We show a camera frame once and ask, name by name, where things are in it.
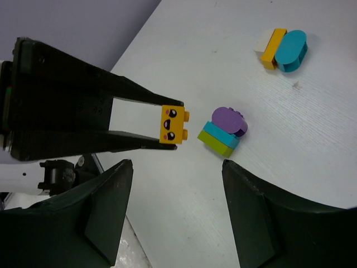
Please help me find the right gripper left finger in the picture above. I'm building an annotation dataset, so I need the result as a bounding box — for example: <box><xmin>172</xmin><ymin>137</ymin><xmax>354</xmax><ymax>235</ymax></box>
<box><xmin>1</xmin><ymin>159</ymin><xmax>133</xmax><ymax>267</ymax></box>

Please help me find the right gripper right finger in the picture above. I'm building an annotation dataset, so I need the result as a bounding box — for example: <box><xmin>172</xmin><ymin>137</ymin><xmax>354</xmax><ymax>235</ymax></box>
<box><xmin>222</xmin><ymin>160</ymin><xmax>356</xmax><ymax>267</ymax></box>

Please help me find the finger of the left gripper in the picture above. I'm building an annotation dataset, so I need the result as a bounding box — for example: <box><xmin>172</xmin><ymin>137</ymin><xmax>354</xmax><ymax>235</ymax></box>
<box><xmin>107</xmin><ymin>131</ymin><xmax>177</xmax><ymax>152</ymax></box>
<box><xmin>108</xmin><ymin>74</ymin><xmax>184</xmax><ymax>107</ymax></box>

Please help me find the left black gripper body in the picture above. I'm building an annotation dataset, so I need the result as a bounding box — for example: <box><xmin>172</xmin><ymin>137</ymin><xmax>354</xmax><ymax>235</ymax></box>
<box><xmin>0</xmin><ymin>36</ymin><xmax>114</xmax><ymax>162</ymax></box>

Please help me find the yellow face lego brick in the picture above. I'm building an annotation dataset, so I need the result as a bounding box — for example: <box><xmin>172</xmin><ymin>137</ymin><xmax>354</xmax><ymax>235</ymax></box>
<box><xmin>160</xmin><ymin>105</ymin><xmax>190</xmax><ymax>144</ymax></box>

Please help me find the lime green lego brick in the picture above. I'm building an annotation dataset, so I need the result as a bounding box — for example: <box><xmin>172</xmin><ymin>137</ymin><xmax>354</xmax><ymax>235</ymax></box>
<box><xmin>197</xmin><ymin>130</ymin><xmax>234</xmax><ymax>157</ymax></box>

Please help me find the light blue lego brick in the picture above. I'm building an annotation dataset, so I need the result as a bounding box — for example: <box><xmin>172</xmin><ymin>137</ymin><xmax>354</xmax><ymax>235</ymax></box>
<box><xmin>203</xmin><ymin>121</ymin><xmax>239</xmax><ymax>149</ymax></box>

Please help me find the lilac rounded lego plate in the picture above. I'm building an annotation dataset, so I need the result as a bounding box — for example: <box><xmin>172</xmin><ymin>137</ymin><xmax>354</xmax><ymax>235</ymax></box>
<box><xmin>211</xmin><ymin>107</ymin><xmax>248</xmax><ymax>137</ymax></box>

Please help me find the white lego brick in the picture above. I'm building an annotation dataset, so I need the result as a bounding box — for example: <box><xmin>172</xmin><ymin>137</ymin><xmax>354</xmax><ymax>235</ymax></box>
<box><xmin>254</xmin><ymin>28</ymin><xmax>275</xmax><ymax>57</ymax></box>

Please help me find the teal rounded lego brick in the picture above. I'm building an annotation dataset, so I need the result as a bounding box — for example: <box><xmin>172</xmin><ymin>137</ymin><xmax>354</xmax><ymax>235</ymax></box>
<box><xmin>275</xmin><ymin>30</ymin><xmax>308</xmax><ymax>73</ymax></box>

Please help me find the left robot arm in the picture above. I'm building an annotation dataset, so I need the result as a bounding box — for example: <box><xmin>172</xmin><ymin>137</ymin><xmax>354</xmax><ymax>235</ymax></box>
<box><xmin>1</xmin><ymin>37</ymin><xmax>184</xmax><ymax>196</ymax></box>

